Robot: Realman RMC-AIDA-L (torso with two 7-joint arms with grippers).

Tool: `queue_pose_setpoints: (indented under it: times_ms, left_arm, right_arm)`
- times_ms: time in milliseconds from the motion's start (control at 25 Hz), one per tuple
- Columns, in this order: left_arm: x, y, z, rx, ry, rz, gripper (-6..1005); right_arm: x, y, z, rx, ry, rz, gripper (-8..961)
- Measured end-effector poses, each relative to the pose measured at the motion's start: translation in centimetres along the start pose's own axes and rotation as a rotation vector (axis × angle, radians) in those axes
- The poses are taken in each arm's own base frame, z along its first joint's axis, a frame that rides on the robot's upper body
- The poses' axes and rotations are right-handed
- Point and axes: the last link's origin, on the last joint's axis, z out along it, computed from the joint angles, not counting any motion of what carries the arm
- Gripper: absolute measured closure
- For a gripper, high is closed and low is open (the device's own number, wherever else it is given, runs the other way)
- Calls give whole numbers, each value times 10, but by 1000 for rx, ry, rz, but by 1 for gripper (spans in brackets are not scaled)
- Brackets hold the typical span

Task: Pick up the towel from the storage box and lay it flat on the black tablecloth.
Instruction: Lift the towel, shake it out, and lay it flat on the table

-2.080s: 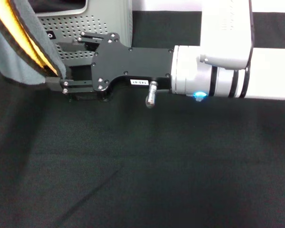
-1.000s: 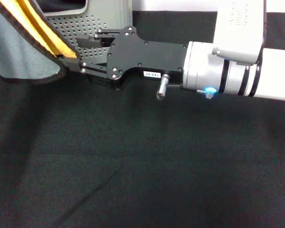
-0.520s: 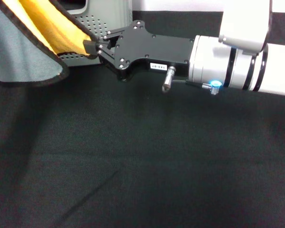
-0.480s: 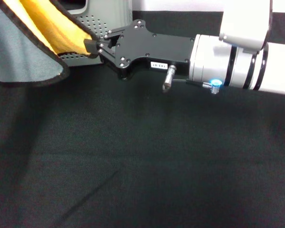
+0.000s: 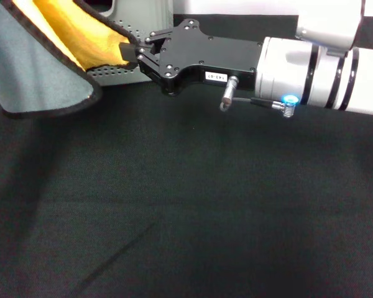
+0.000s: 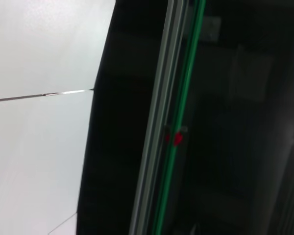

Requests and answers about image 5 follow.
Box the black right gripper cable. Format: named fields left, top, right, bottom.
left=218, top=75, right=299, bottom=119

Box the yellow and grey towel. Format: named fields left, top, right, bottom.
left=0, top=0, right=141, bottom=120

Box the grey perforated plastic storage box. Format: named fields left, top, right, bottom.
left=86, top=0, right=175, bottom=87

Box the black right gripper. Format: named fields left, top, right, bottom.
left=119, top=18, right=264, bottom=96

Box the black tablecloth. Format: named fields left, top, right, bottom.
left=0, top=14, right=373, bottom=298

